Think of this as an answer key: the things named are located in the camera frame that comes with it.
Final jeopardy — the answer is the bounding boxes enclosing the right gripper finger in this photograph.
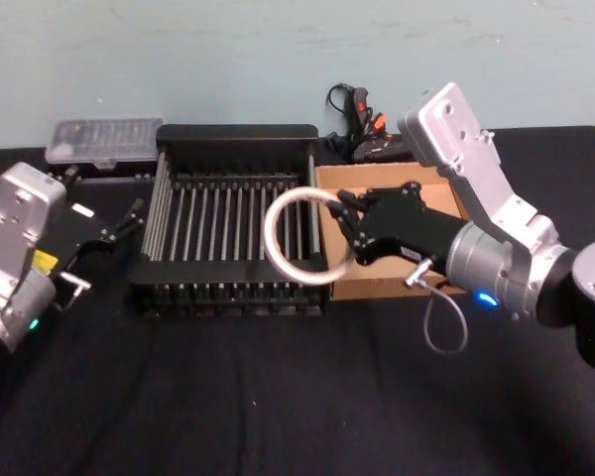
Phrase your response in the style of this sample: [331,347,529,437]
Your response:
[336,188,379,212]
[326,201,374,265]

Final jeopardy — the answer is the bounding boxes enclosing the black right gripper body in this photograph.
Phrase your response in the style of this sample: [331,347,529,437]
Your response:
[358,180,471,278]

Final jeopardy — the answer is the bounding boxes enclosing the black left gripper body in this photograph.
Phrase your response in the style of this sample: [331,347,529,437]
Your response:
[32,197,118,282]

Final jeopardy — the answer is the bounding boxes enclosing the white tape roll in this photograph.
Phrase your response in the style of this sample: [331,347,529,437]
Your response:
[263,187,354,289]

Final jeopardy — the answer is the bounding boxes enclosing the clear plastic case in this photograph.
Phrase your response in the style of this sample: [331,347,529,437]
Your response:
[44,117,165,184]

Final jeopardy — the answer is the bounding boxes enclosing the shallow brown cardboard tray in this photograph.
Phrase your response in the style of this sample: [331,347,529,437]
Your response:
[314,161,473,302]

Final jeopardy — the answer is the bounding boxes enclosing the black rack with steel bars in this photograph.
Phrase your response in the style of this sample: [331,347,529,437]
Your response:
[126,123,331,318]

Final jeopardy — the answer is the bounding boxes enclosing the black table cloth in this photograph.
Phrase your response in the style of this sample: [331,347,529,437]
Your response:
[0,123,595,476]

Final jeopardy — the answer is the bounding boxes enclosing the black corded tool orange parts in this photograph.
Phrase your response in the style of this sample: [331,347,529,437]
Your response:
[325,82,414,164]

